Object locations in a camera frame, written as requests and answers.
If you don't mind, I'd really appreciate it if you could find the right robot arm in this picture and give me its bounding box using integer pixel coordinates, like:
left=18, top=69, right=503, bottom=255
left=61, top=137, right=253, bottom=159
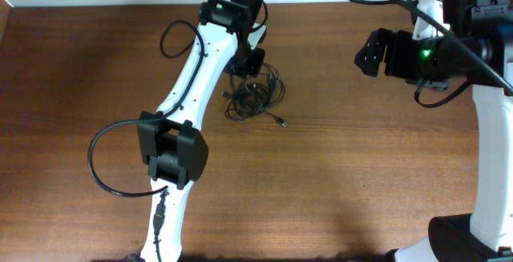
left=354, top=0, right=512, bottom=261

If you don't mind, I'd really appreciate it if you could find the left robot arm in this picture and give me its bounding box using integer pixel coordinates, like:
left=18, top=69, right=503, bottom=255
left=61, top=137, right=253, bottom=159
left=137, top=0, right=266, bottom=261

